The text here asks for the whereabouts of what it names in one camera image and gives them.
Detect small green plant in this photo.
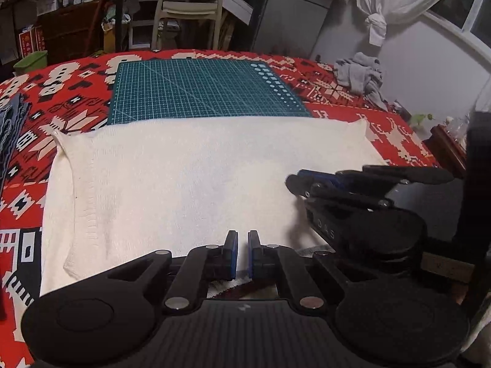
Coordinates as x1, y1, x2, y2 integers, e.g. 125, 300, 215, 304
410, 113, 436, 127

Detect green plastic bin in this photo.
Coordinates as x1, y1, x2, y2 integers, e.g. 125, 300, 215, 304
13, 51, 48, 76

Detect beige chair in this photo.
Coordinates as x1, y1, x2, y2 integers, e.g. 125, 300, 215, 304
151, 0, 233, 51

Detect crumpled grey garment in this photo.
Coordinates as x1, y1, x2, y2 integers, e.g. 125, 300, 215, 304
334, 52, 388, 110

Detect grey refrigerator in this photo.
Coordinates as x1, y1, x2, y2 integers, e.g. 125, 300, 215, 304
249, 0, 334, 60

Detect red and white carton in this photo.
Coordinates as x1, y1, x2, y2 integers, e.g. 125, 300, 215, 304
18, 26, 47, 59

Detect red patterned blanket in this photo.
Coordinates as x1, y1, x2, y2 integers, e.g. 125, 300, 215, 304
0, 48, 442, 368

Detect yellow paper bag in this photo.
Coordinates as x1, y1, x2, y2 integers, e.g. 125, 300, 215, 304
102, 21, 116, 52

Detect wooden side table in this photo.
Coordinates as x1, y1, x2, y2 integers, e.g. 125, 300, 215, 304
429, 125, 469, 179

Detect black desk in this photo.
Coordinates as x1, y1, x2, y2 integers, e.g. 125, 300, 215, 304
111, 0, 279, 52

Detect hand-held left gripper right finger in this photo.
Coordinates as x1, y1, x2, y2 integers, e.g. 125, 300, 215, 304
247, 230, 378, 312

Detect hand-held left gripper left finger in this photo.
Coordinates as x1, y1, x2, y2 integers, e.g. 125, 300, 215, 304
106, 230, 238, 312

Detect wooden dresser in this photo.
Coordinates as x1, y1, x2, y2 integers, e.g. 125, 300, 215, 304
38, 2, 102, 64

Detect folded blue jeans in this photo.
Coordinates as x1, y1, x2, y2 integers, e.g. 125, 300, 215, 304
0, 92, 29, 188

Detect white cardboard box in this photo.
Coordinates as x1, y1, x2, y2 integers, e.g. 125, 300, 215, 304
222, 0, 254, 21

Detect white knit v-neck sweater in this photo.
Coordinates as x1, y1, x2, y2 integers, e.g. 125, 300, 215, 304
38, 118, 388, 300

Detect white window frame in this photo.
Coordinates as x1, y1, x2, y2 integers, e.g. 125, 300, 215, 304
422, 0, 491, 60

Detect green cutting mat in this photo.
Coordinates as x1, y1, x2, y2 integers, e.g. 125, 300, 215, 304
106, 59, 313, 125

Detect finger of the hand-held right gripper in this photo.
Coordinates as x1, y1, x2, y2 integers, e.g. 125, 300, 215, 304
286, 174, 396, 211
297, 165, 456, 189

